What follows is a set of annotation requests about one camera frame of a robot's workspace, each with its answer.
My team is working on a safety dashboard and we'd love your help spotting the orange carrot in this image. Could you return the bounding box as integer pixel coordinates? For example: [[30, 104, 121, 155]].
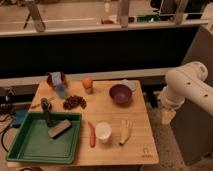
[[88, 122, 96, 148]]

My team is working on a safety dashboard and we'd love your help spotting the dark grape bunch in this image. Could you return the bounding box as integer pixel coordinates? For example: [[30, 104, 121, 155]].
[[63, 95, 87, 110]]

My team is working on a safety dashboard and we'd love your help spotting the small wooden cup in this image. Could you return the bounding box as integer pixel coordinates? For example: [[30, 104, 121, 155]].
[[85, 87, 93, 94]]

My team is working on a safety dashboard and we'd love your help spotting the yellow banana peel toy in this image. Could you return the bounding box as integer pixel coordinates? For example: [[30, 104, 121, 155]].
[[119, 120, 133, 145]]

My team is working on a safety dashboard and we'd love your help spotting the light grey towel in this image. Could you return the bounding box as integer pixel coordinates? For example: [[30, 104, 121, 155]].
[[121, 79, 136, 92]]

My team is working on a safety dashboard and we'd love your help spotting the blue box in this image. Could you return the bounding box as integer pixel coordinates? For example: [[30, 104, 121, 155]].
[[12, 109, 28, 128]]

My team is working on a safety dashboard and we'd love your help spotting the white plastic cup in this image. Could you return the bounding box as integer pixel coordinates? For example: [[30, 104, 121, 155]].
[[95, 122, 112, 143]]

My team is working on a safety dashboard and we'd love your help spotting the green plastic tray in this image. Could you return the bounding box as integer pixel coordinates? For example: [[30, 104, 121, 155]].
[[6, 112, 82, 164]]

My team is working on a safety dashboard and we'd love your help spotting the purple bowl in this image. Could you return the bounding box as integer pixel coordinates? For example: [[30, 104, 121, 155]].
[[109, 84, 132, 105]]

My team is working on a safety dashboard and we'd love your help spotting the black cable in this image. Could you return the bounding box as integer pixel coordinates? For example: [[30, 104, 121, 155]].
[[0, 113, 14, 153]]

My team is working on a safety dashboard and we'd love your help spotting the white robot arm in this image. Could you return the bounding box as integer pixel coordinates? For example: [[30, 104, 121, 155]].
[[158, 61, 213, 125]]

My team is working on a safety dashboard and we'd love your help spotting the black handled brush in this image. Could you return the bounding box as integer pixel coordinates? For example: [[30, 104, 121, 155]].
[[41, 98, 53, 127]]

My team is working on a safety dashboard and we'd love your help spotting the orange fruit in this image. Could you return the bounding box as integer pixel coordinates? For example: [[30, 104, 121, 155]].
[[82, 77, 93, 89]]

